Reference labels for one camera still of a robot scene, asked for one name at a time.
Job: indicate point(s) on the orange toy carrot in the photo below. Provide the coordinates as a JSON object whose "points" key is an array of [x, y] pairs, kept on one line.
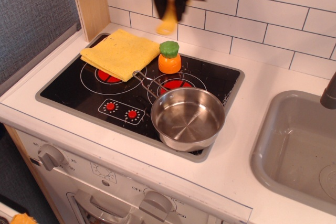
{"points": [[169, 61]]}

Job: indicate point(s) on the black toy stovetop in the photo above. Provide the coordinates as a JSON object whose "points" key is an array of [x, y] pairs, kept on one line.
{"points": [[91, 94]]}

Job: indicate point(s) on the stainless steel pan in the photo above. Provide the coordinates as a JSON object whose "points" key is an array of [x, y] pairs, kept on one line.
{"points": [[186, 119]]}

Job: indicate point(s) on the grey timer knob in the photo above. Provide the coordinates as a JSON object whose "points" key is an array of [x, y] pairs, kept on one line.
{"points": [[50, 157]]}

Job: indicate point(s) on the orange fuzzy object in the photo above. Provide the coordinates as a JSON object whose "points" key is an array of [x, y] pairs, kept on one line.
{"points": [[23, 219]]}

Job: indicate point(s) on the wooden side post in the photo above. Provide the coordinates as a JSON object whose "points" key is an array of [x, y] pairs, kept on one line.
{"points": [[94, 17]]}

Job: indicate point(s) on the grey sink basin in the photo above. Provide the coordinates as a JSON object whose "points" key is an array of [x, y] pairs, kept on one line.
{"points": [[294, 154]]}

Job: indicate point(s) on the yellow folded cloth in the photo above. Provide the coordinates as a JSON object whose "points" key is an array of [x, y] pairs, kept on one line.
{"points": [[120, 54]]}

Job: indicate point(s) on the oven door handle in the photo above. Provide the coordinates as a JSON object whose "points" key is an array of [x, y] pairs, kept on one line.
{"points": [[104, 209]]}

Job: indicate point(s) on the grey faucet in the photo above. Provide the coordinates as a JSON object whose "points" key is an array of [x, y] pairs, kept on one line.
{"points": [[328, 98]]}

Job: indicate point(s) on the grey oven knob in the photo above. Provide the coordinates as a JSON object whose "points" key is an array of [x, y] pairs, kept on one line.
{"points": [[156, 205]]}

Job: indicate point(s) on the yellow dish brush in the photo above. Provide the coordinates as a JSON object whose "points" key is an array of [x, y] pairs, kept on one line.
{"points": [[169, 20]]}

